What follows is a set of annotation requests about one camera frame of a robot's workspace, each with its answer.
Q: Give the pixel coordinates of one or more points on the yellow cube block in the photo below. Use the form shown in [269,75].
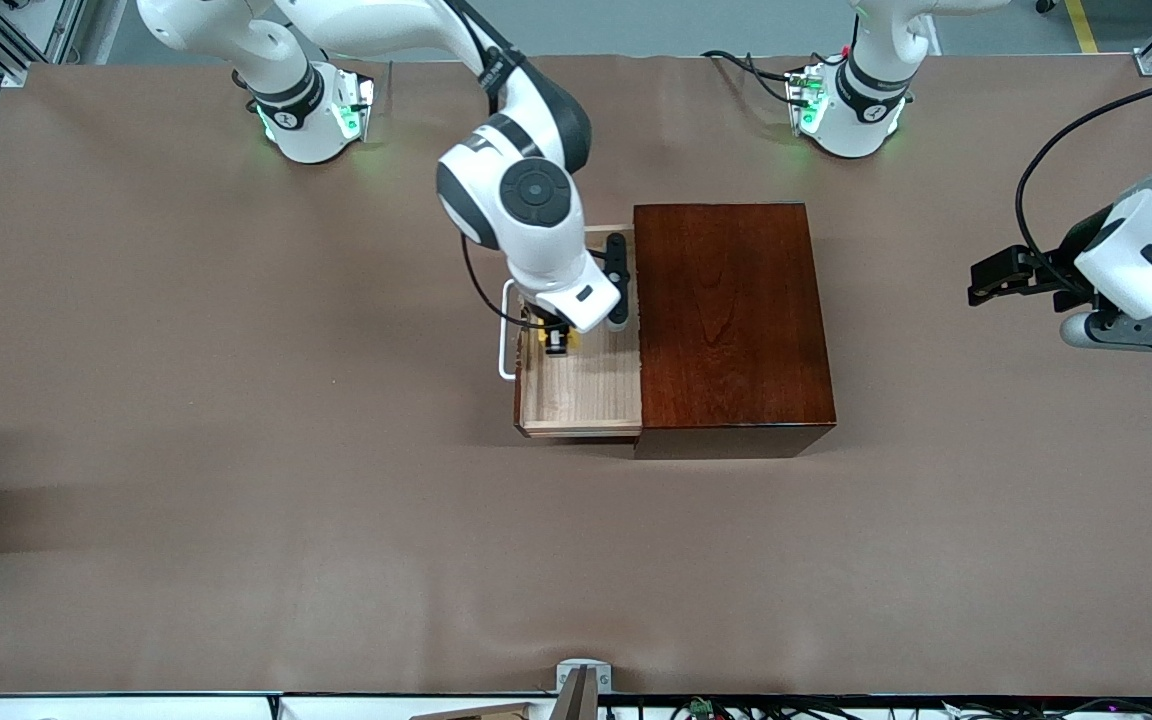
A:
[577,341]

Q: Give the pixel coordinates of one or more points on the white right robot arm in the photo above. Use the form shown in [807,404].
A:
[536,240]

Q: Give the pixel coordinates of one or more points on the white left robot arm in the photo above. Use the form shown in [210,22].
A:
[861,110]

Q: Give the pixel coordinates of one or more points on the dark red-brown wooden cabinet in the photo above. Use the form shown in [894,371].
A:
[736,350]

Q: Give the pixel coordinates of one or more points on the yellow floor tape strip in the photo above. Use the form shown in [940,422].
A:
[1082,25]

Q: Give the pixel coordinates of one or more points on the large smooth table mat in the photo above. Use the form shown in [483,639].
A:
[336,550]

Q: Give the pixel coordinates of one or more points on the tan cardboard piece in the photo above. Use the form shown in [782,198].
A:
[476,713]

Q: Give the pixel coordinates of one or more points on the grey metal table bracket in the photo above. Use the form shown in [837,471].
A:
[584,675]

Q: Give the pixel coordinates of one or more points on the brown slanted stand post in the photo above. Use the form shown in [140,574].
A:
[578,700]

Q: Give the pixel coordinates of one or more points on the aluminium frame post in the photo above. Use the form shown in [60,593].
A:
[61,30]

